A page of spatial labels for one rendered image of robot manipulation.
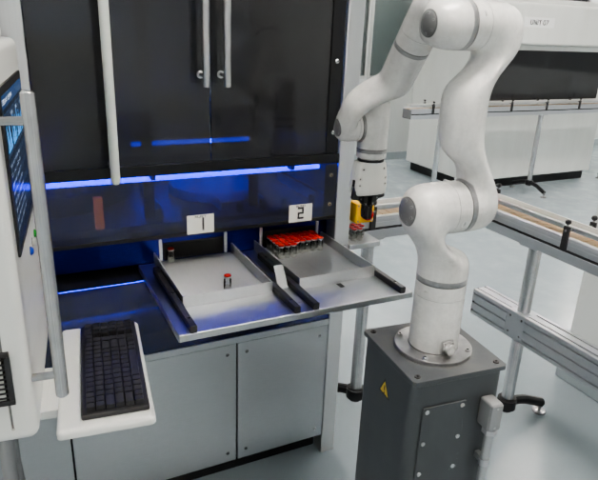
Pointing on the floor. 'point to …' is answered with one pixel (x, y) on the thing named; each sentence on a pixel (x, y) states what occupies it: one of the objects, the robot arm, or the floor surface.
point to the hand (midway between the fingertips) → (366, 210)
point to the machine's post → (354, 22)
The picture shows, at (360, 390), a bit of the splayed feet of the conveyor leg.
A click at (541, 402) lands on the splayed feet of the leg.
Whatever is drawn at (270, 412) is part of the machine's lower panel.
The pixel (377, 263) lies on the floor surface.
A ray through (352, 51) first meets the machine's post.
